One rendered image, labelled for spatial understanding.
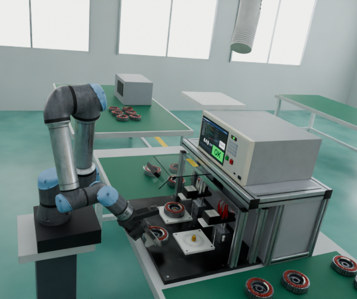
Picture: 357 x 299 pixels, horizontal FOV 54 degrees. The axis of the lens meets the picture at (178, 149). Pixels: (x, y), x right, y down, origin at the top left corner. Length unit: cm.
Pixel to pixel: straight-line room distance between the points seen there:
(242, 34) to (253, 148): 140
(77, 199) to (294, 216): 93
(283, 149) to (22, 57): 495
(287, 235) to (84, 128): 101
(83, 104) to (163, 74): 510
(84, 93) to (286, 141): 85
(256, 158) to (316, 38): 684
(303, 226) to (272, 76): 612
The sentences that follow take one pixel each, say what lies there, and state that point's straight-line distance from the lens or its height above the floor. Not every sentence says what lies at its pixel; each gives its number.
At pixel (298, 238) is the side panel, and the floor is 86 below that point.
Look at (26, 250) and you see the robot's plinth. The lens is 169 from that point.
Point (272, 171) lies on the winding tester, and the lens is 158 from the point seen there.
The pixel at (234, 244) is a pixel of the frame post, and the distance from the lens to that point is 154.
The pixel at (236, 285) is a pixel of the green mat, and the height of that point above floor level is 75.
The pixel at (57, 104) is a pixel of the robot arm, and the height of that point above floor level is 140.
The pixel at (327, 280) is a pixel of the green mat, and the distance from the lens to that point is 177.
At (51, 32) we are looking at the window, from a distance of 594.
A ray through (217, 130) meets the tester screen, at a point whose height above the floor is 127.
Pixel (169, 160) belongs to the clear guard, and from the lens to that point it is 177.
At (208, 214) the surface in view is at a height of 92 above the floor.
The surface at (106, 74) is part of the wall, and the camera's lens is 616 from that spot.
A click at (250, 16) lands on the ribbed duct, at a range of 278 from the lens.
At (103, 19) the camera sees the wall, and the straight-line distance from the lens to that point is 604.
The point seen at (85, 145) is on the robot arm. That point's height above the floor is 120.
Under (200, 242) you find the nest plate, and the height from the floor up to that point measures 78.
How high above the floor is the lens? 177
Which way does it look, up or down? 22 degrees down
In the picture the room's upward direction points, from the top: 7 degrees clockwise
